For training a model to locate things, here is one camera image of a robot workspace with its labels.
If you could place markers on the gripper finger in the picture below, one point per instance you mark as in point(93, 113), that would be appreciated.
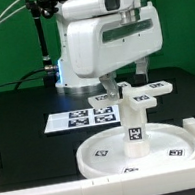
point(141, 75)
point(110, 85)

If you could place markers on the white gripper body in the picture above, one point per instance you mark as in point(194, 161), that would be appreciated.
point(101, 45)

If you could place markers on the white cross-shaped table base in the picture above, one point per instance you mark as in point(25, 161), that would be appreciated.
point(140, 97)

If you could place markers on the white round table top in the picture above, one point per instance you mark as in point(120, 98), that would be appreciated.
point(117, 151)

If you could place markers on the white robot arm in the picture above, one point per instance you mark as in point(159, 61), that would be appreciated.
point(128, 16)

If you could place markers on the white marker sheet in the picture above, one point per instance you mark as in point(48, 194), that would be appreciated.
point(82, 118)

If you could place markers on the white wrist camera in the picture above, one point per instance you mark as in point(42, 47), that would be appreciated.
point(81, 9)

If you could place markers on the black camera stand pole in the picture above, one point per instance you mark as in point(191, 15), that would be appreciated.
point(50, 77)

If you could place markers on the white front fence rail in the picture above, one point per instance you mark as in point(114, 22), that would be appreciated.
point(157, 181)

